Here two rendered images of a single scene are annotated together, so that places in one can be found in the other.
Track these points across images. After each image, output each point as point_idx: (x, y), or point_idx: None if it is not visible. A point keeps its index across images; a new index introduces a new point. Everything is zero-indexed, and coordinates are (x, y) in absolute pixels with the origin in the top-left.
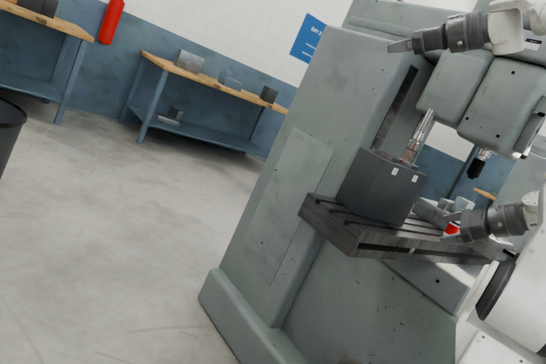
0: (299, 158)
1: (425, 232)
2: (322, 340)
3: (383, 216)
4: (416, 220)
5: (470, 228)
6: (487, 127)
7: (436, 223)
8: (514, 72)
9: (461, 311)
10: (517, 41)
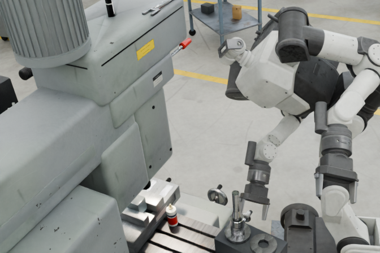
0: None
1: (207, 237)
2: None
3: None
4: (172, 247)
5: (267, 197)
6: (163, 154)
7: (152, 231)
8: (154, 106)
9: (339, 212)
10: None
